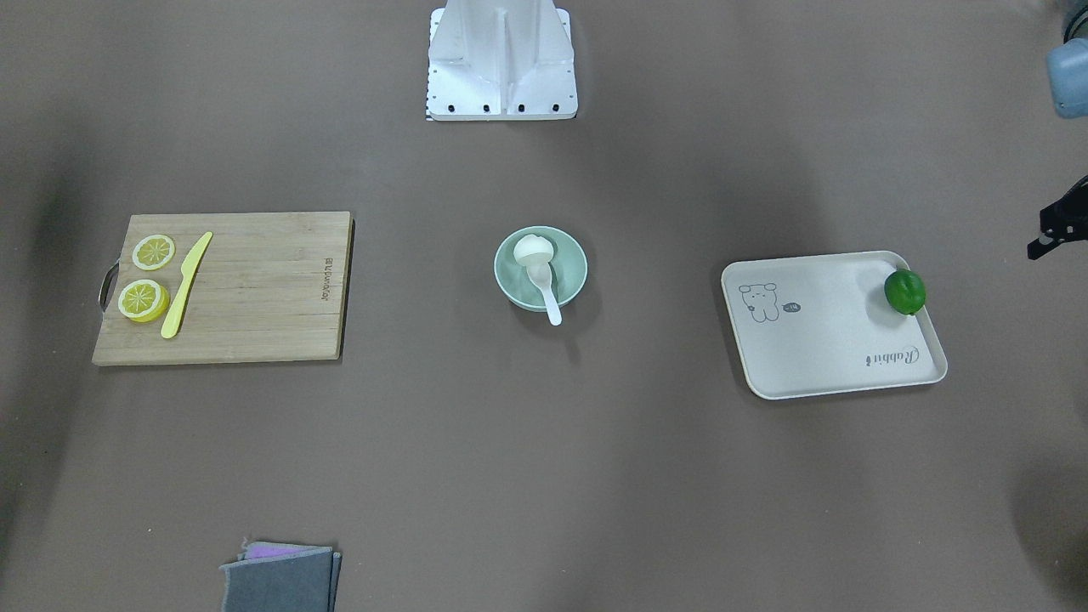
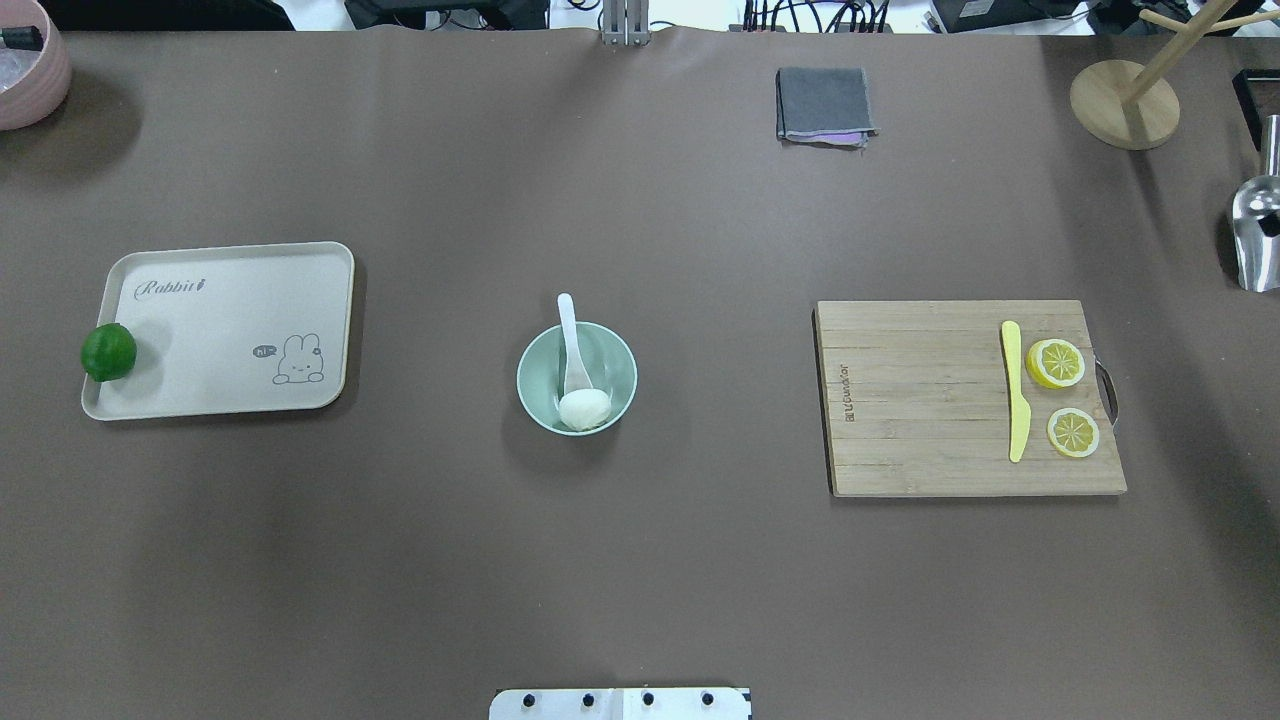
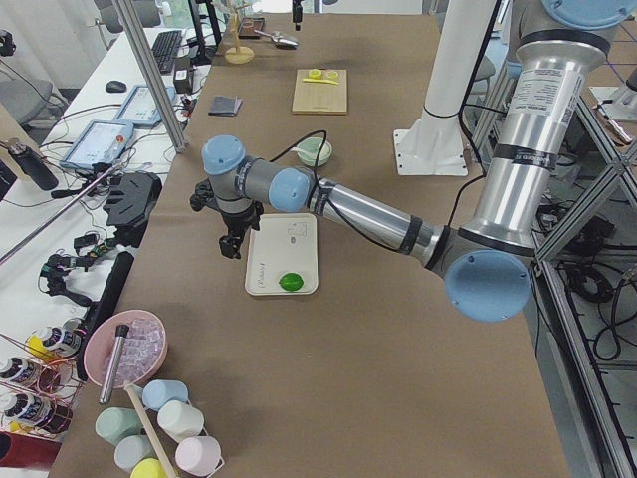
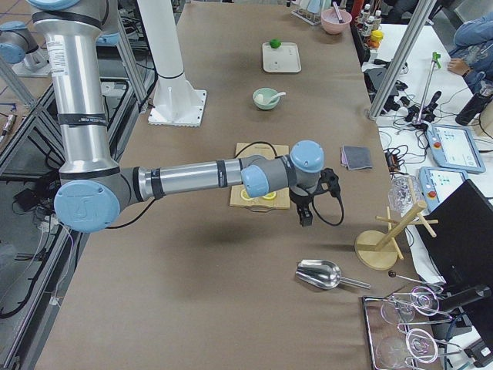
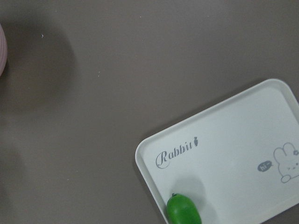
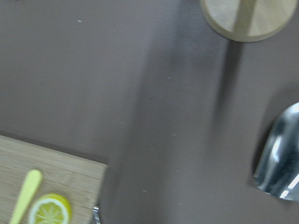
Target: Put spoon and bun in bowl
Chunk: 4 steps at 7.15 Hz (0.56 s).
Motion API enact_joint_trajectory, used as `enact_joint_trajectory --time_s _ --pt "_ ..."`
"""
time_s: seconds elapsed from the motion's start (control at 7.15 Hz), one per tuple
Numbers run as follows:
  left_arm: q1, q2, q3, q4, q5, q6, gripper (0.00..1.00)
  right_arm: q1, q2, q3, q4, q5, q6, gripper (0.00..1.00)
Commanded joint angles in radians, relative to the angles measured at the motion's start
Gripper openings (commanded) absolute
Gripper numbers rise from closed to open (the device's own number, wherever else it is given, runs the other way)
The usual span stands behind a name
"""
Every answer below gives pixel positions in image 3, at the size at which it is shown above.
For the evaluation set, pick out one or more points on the black computer mouse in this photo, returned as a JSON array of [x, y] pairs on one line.
[[115, 87]]

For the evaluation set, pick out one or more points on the metal pestle tube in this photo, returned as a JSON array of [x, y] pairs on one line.
[[121, 333]]

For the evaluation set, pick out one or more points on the white cup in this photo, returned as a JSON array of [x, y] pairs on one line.
[[180, 420]]

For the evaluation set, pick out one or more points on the near teach pendant tablet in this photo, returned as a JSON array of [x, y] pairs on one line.
[[101, 142]]

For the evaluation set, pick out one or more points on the white ceramic spoon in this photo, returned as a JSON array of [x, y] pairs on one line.
[[301, 150]]

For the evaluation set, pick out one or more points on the folded grey cloth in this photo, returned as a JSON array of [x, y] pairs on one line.
[[222, 106]]

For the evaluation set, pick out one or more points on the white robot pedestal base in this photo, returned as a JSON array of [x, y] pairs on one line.
[[434, 145]]

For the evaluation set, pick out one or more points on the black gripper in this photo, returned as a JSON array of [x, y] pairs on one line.
[[236, 222], [297, 13]]

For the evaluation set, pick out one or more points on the yellow plastic knife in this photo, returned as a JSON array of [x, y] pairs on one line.
[[320, 81]]

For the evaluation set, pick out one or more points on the aluminium frame post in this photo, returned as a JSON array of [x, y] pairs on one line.
[[133, 29]]

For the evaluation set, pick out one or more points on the yellow cup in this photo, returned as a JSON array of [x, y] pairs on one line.
[[148, 468]]

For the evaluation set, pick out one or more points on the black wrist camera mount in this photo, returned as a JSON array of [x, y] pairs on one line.
[[203, 196]]

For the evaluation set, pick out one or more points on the grey cup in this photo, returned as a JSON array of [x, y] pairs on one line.
[[131, 450]]

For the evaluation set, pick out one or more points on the wooden mug tree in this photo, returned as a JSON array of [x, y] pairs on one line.
[[237, 54]]

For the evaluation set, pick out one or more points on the metal scoop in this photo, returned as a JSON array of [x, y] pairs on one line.
[[280, 39]]

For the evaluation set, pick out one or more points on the black water bottle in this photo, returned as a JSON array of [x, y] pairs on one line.
[[31, 163]]

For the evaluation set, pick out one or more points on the bamboo cutting board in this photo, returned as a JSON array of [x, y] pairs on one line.
[[319, 99]]

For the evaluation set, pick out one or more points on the pink cup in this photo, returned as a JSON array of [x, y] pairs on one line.
[[199, 456]]

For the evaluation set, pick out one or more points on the green lime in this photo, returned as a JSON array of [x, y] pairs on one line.
[[291, 282]]

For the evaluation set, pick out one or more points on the green cup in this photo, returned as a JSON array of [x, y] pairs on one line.
[[114, 424]]

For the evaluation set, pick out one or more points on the blue cup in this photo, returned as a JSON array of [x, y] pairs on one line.
[[160, 391]]

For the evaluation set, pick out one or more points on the mint green bowl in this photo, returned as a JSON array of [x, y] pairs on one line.
[[321, 151]]

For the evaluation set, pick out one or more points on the far teach pendant tablet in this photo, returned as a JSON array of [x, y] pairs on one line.
[[139, 108]]

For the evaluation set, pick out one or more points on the teach pendant tablet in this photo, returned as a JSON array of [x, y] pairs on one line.
[[101, 142], [139, 108]]

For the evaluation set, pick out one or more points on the pink ribbed bowl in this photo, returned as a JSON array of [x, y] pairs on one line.
[[144, 349]]

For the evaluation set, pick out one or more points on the black keyboard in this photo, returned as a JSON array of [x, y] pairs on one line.
[[164, 50]]

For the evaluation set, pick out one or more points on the beige rabbit tray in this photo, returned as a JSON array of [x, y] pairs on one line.
[[286, 242]]

